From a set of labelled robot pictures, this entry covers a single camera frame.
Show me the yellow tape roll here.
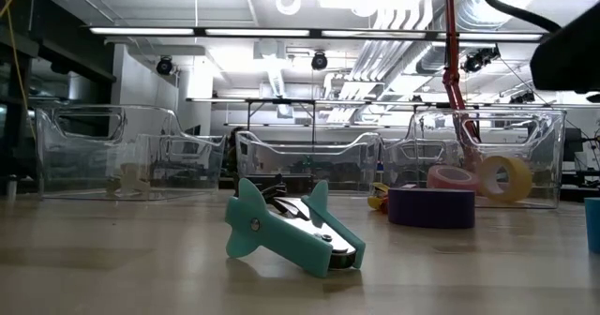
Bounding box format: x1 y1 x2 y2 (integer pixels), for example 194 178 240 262
476 155 534 203

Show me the pink tape roll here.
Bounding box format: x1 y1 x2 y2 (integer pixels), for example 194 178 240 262
425 164 480 192

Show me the yellow mini stapler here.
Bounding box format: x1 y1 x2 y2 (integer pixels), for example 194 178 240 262
367 181 390 211

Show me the teal staple remover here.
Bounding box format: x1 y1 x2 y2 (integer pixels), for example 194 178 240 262
223 177 368 278

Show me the light blue tape roll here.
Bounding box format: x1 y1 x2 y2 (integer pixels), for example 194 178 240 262
583 197 600 255

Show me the purple tape roll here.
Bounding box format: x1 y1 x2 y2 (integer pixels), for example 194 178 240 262
387 187 476 230

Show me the black staple remover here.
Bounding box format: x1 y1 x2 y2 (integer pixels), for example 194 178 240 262
260 172 288 199

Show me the black round ceiling fixture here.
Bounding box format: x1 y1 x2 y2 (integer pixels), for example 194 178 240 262
310 51 329 71
155 55 174 76

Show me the clear plastic bin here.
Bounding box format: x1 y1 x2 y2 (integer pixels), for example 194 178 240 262
35 102 227 202
235 130 384 197
380 109 567 210

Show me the red desk lamp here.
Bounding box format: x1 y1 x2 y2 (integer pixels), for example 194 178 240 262
435 0 524 199

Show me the overhead light bar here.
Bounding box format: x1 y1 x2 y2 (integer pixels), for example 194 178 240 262
86 23 548 43

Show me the dark shelving unit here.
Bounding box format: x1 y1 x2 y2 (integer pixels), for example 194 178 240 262
0 0 117 189

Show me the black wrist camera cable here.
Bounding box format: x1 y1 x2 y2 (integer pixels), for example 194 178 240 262
479 0 563 34

